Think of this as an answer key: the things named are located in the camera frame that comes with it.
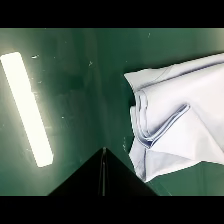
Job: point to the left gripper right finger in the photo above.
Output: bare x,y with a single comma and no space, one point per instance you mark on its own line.
123,180

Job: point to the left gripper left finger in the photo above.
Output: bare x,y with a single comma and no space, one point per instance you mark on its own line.
87,180

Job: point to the white shirt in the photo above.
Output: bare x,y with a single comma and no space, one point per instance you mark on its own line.
180,116

